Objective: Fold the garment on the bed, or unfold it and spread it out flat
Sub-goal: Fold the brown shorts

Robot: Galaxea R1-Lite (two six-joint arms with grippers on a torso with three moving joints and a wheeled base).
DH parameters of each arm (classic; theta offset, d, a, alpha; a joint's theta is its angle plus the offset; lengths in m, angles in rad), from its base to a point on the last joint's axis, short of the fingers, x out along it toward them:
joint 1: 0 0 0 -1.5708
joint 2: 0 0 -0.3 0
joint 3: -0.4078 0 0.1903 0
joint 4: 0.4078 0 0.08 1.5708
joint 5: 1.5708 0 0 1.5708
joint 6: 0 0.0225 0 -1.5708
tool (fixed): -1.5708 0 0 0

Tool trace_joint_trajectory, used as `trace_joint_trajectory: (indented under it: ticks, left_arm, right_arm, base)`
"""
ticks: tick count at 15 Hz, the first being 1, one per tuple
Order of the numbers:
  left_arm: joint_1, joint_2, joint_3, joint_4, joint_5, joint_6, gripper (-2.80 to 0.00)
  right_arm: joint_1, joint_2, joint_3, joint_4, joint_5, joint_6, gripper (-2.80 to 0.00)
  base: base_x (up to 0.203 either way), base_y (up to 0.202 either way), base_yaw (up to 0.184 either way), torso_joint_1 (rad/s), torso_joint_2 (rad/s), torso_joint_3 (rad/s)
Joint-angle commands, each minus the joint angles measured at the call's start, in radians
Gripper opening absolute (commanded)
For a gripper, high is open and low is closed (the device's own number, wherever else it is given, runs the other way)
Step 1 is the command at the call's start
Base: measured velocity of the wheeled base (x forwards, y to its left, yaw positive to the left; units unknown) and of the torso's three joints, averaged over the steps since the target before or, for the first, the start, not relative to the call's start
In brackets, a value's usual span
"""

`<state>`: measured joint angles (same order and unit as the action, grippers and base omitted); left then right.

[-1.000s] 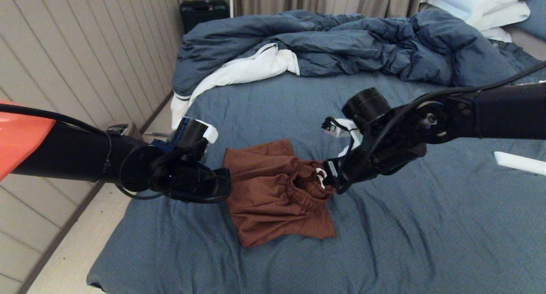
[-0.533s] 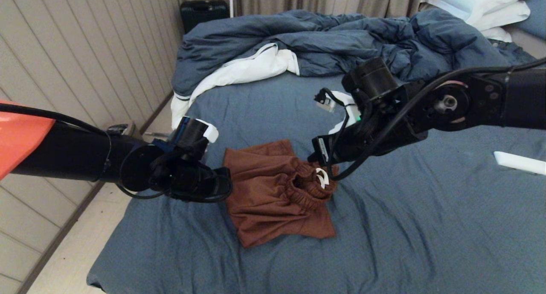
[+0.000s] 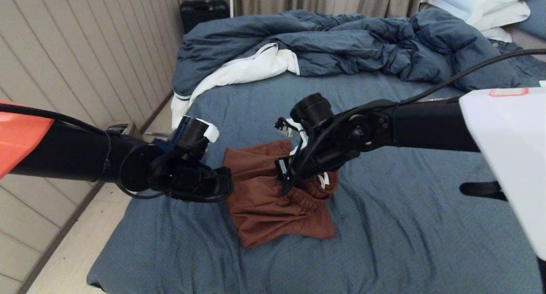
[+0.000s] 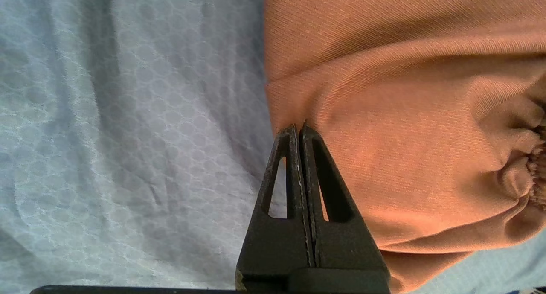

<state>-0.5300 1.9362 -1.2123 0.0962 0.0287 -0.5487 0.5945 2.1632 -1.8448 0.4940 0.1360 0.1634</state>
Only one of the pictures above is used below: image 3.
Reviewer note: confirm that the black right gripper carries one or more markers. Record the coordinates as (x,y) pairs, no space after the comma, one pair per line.
(328,149)

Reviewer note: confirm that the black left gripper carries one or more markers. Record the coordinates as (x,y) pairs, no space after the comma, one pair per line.
(187,179)

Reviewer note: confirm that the black and orange left arm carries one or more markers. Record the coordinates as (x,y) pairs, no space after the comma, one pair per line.
(64,153)

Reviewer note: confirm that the blue bed sheet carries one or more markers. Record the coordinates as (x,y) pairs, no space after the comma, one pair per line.
(384,243)

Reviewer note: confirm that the bronze trash bin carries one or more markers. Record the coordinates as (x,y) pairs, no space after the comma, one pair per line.
(128,127)

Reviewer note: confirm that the crumpled blue duvet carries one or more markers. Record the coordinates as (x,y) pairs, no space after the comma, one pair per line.
(341,42)

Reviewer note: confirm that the black suitcase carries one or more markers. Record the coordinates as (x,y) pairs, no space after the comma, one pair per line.
(204,15)

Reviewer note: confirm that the beige headboard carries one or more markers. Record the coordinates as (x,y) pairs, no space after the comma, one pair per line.
(529,43)

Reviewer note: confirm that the blue pillow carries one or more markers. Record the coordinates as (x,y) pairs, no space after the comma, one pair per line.
(535,16)

